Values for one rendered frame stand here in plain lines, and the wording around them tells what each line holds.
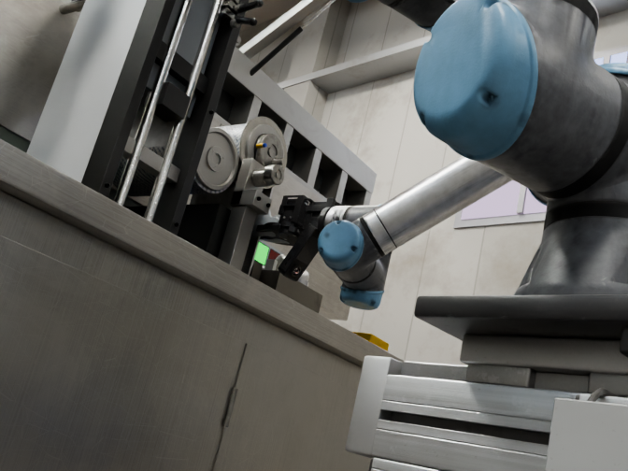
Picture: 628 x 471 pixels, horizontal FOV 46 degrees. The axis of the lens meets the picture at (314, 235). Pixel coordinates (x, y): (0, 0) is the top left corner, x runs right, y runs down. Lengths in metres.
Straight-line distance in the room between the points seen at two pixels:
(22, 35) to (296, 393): 0.88
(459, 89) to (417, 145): 4.46
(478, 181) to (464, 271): 3.19
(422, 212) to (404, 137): 3.98
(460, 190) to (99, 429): 0.64
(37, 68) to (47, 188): 0.78
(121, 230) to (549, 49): 0.53
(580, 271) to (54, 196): 0.54
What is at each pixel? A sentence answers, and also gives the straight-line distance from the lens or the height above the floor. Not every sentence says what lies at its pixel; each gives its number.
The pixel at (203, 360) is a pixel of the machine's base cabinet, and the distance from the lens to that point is 1.04.
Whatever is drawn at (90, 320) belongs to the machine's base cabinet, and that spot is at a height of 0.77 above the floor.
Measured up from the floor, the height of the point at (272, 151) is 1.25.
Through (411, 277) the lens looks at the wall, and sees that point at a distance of 4.60.
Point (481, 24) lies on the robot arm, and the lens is 0.59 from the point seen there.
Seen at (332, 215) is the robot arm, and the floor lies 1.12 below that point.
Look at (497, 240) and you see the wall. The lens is 4.33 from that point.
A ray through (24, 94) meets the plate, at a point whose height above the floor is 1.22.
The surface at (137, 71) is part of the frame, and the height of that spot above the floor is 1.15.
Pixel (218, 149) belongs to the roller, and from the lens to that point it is 1.44.
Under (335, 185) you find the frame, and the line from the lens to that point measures 2.34.
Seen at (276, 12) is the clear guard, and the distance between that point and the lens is 2.01.
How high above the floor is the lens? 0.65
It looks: 18 degrees up
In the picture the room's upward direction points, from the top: 14 degrees clockwise
